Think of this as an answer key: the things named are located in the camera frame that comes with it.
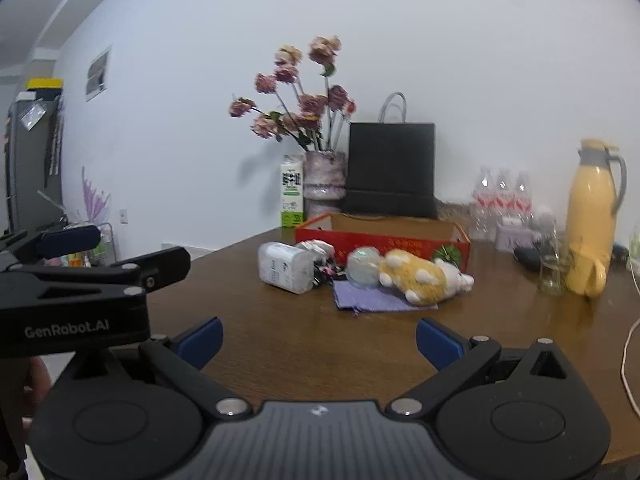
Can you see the black paper bag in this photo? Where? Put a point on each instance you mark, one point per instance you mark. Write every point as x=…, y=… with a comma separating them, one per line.
x=390, y=170

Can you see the yellow white plush toy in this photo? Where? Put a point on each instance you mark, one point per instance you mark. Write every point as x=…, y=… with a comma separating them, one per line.
x=415, y=277

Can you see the dried pink rose bouquet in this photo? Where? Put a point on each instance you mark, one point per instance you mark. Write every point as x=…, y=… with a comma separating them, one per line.
x=312, y=105

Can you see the white tin box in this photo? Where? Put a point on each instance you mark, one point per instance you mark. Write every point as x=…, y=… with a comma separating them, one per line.
x=515, y=235

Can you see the purple flower wall decal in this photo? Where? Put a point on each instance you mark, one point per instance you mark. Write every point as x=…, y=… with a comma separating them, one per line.
x=95, y=202

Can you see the white green milk carton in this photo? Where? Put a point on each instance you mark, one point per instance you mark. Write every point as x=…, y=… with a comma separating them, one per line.
x=291, y=190

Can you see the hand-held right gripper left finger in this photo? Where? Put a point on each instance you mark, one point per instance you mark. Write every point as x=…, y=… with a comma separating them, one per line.
x=202, y=340

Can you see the purple mottled vase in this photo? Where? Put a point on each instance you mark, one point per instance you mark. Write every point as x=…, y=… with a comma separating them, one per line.
x=324, y=180

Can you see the person's left hand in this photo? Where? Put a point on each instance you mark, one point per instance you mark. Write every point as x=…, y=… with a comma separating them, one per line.
x=37, y=385

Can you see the yellow thermos jug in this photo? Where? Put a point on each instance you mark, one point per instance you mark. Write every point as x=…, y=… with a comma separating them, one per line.
x=592, y=195

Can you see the purple cloth pouch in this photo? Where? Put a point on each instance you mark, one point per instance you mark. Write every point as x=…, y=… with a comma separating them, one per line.
x=370, y=297

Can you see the white plastic bottle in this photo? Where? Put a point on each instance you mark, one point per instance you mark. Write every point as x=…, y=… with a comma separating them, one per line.
x=282, y=267

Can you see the clear glass cup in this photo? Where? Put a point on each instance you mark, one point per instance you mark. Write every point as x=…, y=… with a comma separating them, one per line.
x=552, y=275

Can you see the yellow box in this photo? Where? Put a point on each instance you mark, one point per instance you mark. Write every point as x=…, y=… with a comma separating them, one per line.
x=45, y=84

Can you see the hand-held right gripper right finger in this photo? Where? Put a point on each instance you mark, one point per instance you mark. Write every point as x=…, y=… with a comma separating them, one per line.
x=436, y=342

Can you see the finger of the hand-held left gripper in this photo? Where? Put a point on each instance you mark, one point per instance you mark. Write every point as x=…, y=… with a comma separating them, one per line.
x=67, y=241
x=150, y=267

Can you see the clear grain container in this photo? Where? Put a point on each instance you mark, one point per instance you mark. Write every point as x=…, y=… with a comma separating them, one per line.
x=455, y=211

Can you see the black zip case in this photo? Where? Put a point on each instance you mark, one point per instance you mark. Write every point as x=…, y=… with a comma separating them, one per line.
x=527, y=257

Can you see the red cardboard box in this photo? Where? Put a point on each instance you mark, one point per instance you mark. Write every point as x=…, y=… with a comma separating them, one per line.
x=350, y=240

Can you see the grey refrigerator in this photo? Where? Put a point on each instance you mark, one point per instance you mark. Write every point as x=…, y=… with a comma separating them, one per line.
x=30, y=170

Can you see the clear round plastic ball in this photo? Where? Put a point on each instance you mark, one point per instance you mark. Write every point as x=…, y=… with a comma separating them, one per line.
x=364, y=267

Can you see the white wall socket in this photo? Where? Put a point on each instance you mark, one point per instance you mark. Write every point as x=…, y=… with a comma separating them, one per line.
x=124, y=216

